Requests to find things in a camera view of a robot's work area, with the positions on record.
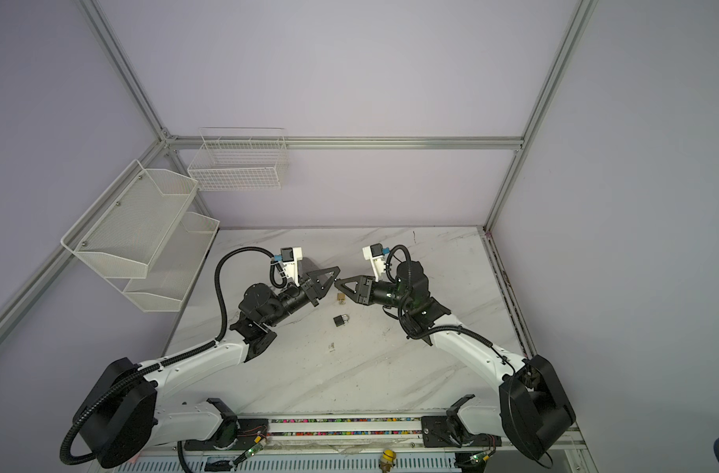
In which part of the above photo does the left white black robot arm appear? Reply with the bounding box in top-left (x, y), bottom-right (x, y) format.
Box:
top-left (59, 266), bottom-right (341, 468)

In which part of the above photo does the black padlock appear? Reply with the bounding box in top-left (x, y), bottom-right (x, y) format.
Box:
top-left (333, 315), bottom-right (349, 327)

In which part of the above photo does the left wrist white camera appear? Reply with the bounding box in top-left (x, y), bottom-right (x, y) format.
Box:
top-left (272, 246), bottom-right (303, 286)

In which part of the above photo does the white two-tier mesh shelf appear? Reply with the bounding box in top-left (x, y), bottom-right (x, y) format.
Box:
top-left (61, 161), bottom-right (219, 313)

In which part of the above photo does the white wire basket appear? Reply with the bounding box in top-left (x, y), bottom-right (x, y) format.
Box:
top-left (188, 127), bottom-right (289, 191)

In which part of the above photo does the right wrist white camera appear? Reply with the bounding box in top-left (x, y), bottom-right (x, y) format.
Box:
top-left (362, 244), bottom-right (390, 281)

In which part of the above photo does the wrist white camera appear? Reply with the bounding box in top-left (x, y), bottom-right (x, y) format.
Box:
top-left (362, 244), bottom-right (390, 281)
top-left (272, 246), bottom-right (303, 286)

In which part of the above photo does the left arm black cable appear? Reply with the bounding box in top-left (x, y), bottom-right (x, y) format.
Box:
top-left (58, 245), bottom-right (278, 473)

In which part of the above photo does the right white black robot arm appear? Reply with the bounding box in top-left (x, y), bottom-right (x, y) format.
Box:
top-left (335, 261), bottom-right (576, 462)

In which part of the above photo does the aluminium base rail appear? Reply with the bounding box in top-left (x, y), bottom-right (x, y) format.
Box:
top-left (115, 412), bottom-right (599, 472)

